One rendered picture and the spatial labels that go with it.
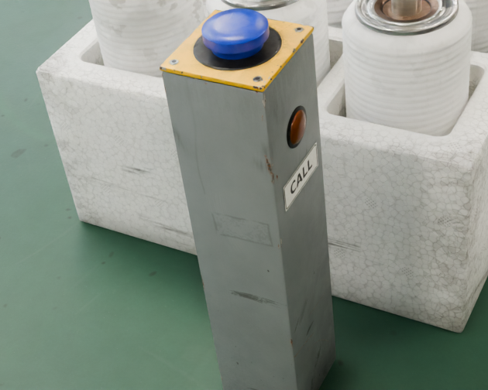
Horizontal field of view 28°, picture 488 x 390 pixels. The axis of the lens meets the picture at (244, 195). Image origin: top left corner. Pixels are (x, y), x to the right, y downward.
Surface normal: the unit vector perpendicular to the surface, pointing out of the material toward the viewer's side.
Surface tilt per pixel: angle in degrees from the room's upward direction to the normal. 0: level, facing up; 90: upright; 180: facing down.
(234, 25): 0
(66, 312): 0
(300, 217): 90
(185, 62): 0
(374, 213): 90
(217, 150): 90
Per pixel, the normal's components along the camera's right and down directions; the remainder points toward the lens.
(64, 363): -0.11, -0.76
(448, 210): -0.46, 0.62
